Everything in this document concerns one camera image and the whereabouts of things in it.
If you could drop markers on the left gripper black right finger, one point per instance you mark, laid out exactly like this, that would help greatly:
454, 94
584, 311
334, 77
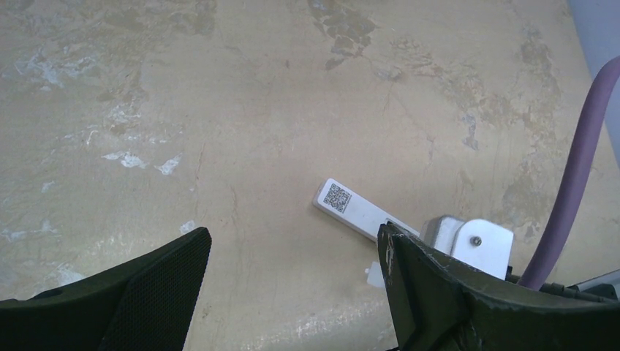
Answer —
440, 303

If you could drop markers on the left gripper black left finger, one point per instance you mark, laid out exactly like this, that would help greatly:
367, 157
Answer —
144, 304

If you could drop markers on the white remote control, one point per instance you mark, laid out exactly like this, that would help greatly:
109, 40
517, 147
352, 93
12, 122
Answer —
353, 210

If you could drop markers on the white remote battery cover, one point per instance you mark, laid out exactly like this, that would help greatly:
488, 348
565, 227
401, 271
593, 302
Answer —
374, 276

